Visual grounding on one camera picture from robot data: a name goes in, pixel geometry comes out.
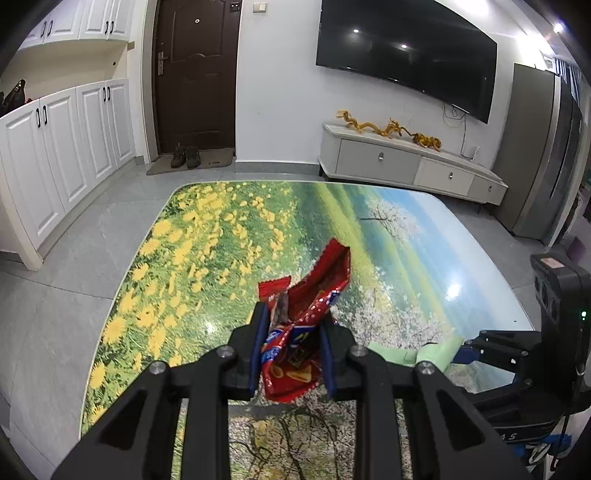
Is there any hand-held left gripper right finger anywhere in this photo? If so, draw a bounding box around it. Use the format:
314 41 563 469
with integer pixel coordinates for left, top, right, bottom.
321 316 532 480

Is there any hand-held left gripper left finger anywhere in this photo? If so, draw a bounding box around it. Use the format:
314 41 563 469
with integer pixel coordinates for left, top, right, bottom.
51 301 269 480

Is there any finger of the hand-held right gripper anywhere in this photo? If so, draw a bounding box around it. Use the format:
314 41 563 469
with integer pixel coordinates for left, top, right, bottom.
455 340 536 374
478 329 546 354

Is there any green plastic bag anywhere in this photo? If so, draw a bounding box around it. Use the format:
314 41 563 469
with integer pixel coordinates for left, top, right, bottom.
367 337 464 374

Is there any red snack wrapper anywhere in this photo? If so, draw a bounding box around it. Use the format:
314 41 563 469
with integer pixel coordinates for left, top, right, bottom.
257 239 352 404

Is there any person's blue clothing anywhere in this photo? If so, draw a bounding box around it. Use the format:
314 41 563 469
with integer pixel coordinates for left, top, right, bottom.
505 431 575 467

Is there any grey refrigerator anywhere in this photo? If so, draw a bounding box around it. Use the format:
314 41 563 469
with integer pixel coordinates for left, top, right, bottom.
492 62 585 247

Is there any brown doormat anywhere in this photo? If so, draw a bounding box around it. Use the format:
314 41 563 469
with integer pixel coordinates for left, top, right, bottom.
146 148 236 176

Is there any white grey television cabinet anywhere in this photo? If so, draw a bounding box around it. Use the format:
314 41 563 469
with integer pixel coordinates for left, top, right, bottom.
318 121 509 207

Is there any golden tiger figurine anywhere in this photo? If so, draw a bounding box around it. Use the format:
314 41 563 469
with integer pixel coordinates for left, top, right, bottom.
411 132 443 152

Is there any long golden dragon figurine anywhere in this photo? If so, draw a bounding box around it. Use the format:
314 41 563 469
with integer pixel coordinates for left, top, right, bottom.
335 110 384 137

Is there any blue curtain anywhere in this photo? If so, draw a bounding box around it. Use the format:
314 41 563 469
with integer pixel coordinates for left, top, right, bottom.
551 58 583 100

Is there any brown entrance door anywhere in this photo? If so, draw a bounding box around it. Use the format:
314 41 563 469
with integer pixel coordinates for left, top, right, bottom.
152 0 239 155

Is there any white floor cabinet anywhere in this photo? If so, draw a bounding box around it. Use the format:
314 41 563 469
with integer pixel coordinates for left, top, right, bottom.
0 78 137 272

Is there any dark handbag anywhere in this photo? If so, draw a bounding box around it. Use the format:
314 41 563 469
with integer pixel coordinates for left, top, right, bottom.
0 79 27 116

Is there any television cable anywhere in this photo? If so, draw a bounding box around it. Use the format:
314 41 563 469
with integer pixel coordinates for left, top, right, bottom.
443 102 476 158

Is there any black wall television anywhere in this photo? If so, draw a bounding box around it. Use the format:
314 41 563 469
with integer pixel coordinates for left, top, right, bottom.
316 0 498 124

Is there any white wall cabinet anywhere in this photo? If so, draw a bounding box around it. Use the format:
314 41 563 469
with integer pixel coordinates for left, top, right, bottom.
18 0 148 51

